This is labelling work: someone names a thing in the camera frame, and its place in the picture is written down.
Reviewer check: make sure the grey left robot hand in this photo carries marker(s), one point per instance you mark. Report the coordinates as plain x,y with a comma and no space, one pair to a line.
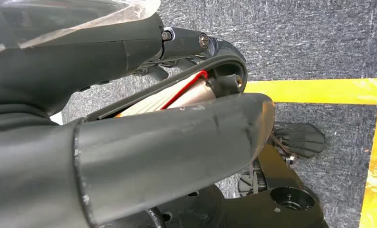
160,151

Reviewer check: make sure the clear plastic film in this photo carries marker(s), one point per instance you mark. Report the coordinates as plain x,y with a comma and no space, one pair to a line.
125,14

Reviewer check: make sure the yellow floor tape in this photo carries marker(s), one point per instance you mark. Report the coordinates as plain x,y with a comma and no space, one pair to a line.
317,91

